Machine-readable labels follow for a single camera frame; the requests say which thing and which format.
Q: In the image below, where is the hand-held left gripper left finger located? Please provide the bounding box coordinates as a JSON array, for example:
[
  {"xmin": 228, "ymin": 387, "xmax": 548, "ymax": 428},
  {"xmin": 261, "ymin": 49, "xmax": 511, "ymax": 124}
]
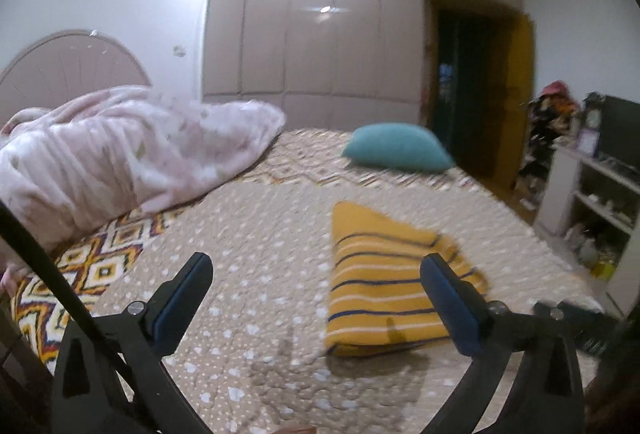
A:
[{"xmin": 50, "ymin": 252, "xmax": 214, "ymax": 434}]

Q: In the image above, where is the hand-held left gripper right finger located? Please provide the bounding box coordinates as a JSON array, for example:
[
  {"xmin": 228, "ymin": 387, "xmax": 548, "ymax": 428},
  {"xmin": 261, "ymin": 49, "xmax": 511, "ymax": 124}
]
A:
[{"xmin": 419, "ymin": 252, "xmax": 587, "ymax": 434}]

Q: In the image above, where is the yellow striped sweater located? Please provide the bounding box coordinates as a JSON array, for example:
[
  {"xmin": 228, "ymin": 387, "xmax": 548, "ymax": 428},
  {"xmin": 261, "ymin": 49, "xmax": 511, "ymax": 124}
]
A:
[{"xmin": 324, "ymin": 201, "xmax": 491, "ymax": 359}]

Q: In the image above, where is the pile of colourful clothes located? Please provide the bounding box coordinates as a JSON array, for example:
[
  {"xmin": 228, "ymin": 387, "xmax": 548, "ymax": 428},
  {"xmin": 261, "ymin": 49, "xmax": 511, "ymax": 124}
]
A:
[{"xmin": 517, "ymin": 82, "xmax": 583, "ymax": 205}]

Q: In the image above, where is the geometric patterned bed sheet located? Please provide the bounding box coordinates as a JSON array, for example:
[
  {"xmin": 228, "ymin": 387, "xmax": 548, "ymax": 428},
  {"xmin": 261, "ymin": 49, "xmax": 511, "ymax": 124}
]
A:
[{"xmin": 12, "ymin": 128, "xmax": 476, "ymax": 375}]

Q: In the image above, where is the beige dotted bedspread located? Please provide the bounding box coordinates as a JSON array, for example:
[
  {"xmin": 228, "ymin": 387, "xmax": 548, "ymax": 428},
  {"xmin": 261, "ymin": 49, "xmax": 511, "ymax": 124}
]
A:
[{"xmin": 90, "ymin": 171, "xmax": 608, "ymax": 434}]

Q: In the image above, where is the white shelf unit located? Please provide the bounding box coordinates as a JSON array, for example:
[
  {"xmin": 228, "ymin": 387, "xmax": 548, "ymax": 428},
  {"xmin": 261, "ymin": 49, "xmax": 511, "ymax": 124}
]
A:
[{"xmin": 532, "ymin": 144, "xmax": 640, "ymax": 320}]

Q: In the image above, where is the pink duvet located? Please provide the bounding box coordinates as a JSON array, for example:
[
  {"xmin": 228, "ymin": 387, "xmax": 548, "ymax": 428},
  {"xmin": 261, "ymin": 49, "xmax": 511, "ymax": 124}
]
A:
[{"xmin": 0, "ymin": 85, "xmax": 287, "ymax": 275}]

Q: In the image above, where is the teal pillow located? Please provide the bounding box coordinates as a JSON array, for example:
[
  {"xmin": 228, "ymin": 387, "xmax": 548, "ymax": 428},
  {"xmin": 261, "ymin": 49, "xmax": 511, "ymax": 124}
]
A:
[{"xmin": 341, "ymin": 123, "xmax": 455, "ymax": 174}]

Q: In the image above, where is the purple framed card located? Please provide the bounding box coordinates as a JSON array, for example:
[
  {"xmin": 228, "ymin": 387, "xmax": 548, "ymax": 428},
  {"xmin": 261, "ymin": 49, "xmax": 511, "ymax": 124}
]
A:
[{"xmin": 577, "ymin": 127, "xmax": 599, "ymax": 154}]

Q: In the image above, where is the yellow wooden door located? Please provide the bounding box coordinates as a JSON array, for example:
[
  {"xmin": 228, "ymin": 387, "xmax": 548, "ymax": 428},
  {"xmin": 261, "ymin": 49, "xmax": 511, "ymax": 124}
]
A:
[{"xmin": 492, "ymin": 12, "xmax": 536, "ymax": 190}]

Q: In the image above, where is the black monitor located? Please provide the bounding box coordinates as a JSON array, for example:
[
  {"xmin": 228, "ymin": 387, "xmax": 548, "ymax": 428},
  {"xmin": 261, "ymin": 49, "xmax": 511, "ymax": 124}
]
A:
[{"xmin": 597, "ymin": 95, "xmax": 640, "ymax": 172}]

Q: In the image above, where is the pink arched headboard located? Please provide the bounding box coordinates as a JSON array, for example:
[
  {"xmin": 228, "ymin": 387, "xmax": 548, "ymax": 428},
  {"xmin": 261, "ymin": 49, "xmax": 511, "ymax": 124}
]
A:
[{"xmin": 0, "ymin": 29, "xmax": 153, "ymax": 127}]

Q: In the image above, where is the glossy beige wardrobe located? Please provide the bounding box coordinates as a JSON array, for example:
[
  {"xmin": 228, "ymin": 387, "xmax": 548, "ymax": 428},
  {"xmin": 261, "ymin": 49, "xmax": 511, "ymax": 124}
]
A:
[{"xmin": 202, "ymin": 0, "xmax": 431, "ymax": 130}]

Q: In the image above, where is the black cable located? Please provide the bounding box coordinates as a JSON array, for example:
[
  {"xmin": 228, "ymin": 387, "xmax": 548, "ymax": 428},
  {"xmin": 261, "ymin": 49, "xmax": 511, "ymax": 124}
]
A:
[{"xmin": 0, "ymin": 204, "xmax": 161, "ymax": 434}]

